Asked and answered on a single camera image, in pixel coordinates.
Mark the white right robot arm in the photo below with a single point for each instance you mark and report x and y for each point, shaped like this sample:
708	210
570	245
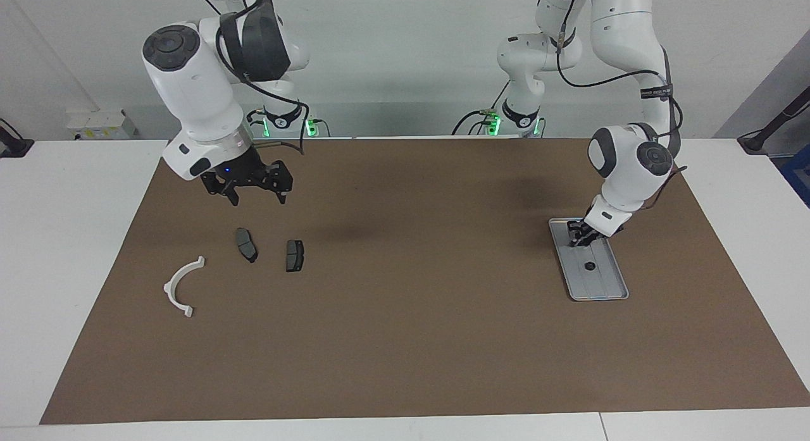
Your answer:
190	93

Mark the black table clamp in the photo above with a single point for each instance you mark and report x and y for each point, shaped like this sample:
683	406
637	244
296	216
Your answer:
16	149

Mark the silver metal tray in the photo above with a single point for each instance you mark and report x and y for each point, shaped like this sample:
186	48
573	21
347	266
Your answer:
601	283

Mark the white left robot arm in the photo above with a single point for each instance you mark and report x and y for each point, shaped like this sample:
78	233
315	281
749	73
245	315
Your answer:
626	169

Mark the brown table mat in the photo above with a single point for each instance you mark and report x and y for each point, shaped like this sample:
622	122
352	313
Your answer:
411	340

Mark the white semicircular bracket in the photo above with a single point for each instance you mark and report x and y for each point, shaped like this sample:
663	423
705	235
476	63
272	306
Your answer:
168	290

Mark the dark angled brake pad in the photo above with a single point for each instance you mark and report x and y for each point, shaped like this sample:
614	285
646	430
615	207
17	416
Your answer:
246	245

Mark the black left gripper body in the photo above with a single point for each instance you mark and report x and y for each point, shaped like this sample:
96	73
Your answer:
583	228

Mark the blue crate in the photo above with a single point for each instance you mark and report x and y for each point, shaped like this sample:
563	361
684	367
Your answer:
800	175

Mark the white power strip box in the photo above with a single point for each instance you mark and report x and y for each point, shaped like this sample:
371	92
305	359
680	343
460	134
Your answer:
101	123

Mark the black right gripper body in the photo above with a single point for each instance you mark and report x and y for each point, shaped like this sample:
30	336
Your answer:
240	172

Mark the dark rectangular brake pad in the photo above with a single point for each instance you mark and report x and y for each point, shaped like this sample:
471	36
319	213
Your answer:
294	255

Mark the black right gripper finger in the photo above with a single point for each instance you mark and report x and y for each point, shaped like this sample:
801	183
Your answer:
229	194
283	181

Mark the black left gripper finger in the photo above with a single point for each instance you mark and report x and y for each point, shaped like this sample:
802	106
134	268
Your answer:
574	238
586	240

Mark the small black bearing gear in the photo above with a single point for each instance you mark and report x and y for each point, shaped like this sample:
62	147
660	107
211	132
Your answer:
590	266

